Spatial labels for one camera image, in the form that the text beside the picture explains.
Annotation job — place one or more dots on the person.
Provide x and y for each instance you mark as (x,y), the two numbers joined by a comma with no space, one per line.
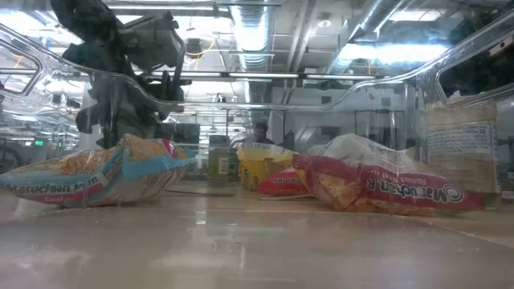
(262,132)

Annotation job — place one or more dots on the silver ventilation duct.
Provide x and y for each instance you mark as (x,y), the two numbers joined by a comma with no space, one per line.
(251,32)

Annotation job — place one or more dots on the blue beef ramen packet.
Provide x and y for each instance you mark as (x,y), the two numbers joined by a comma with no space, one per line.
(80,176)

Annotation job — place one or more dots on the black ceiling-mounted device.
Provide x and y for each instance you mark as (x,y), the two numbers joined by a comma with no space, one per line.
(194,46)

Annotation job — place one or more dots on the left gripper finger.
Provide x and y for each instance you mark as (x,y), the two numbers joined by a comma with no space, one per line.
(180,90)
(160,90)

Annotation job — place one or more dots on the black-lidded spice bottle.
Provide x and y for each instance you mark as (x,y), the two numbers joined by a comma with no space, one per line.
(219,164)

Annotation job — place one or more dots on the red ramen packet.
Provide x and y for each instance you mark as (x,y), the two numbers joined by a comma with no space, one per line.
(381,188)
(281,185)

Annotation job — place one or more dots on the yellow ramen packet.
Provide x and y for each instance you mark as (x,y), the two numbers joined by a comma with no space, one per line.
(253,168)

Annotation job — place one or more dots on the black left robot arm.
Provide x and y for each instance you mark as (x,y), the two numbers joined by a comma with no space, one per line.
(92,40)

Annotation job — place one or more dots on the dark computer monitor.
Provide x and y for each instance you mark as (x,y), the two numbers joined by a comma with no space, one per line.
(186,134)

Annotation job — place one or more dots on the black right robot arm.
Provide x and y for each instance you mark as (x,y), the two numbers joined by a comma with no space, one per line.
(478,72)

